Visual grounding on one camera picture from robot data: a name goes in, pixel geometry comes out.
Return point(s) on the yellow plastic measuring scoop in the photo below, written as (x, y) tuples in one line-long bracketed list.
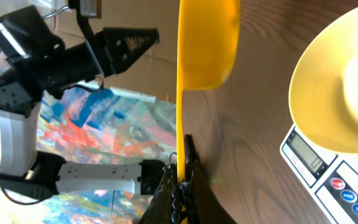
[(208, 36)]

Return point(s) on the white digital kitchen scale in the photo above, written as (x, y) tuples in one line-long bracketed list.
[(330, 178)]

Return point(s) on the colourful painted backdrop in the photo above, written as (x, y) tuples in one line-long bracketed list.
[(132, 119)]

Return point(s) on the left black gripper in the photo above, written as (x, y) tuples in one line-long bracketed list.
[(40, 60)]

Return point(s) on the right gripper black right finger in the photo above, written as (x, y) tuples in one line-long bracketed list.
[(201, 204)]

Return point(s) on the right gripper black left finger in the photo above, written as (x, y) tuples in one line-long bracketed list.
[(165, 206)]

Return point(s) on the yellow plastic bowl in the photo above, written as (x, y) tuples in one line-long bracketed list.
[(323, 92)]

